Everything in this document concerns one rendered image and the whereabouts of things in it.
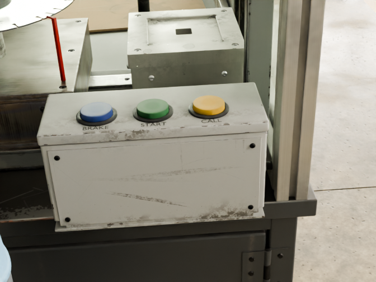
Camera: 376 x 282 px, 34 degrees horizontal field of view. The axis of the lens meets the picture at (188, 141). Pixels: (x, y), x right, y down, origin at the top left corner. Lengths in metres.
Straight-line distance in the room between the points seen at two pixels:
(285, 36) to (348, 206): 1.41
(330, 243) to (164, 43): 1.14
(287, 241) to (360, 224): 1.11
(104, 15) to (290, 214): 0.81
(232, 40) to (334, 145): 1.49
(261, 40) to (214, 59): 0.11
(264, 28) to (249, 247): 0.32
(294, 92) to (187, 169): 0.16
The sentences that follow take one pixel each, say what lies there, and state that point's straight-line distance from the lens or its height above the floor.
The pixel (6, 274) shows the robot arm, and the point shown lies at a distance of 0.52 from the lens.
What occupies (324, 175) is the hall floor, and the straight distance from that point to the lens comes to 2.23.
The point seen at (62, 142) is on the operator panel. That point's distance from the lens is 0.75.
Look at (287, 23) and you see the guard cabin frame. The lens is 0.73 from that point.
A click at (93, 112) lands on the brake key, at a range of 0.76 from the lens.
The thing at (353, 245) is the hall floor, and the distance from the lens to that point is 1.95.
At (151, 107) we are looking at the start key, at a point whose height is 0.91.
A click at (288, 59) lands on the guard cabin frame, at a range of 0.75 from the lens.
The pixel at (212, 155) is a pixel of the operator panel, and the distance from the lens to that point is 0.76.
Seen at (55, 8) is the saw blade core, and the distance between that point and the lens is 0.99.
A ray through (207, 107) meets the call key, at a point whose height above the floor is 0.91.
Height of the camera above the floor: 1.27
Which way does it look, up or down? 32 degrees down
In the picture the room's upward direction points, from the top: 2 degrees counter-clockwise
